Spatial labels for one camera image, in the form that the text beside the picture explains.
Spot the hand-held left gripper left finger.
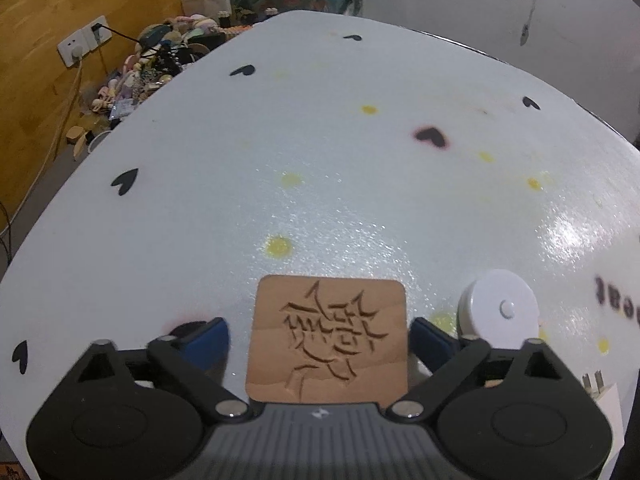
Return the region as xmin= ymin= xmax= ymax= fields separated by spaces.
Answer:
xmin=65 ymin=316 xmax=256 ymax=423

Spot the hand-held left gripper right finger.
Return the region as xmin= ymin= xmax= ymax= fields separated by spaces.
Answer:
xmin=384 ymin=316 xmax=576 ymax=423

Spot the carved square wooden coaster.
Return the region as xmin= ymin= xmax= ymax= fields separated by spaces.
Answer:
xmin=246 ymin=276 xmax=407 ymax=405

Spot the white charger plug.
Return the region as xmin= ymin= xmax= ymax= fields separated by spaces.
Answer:
xmin=581 ymin=370 xmax=625 ymax=453

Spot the white round disc with knob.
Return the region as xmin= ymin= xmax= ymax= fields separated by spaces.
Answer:
xmin=457 ymin=269 xmax=542 ymax=348

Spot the pile of small toys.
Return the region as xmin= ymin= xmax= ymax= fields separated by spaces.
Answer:
xmin=90 ymin=14 xmax=253 ymax=128

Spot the white paper bag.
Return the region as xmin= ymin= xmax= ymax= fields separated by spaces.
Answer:
xmin=181 ymin=0 xmax=232 ymax=17

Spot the beige power cable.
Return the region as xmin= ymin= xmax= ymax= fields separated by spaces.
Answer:
xmin=0 ymin=52 xmax=85 ymax=241

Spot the black power cable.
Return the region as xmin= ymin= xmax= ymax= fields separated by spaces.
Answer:
xmin=94 ymin=21 xmax=151 ymax=53

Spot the white wall socket panel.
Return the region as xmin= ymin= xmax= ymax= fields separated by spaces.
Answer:
xmin=56 ymin=30 xmax=94 ymax=67
xmin=81 ymin=15 xmax=114 ymax=47

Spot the hanging wall ornament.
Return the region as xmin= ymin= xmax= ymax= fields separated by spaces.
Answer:
xmin=519 ymin=0 xmax=549 ymax=47

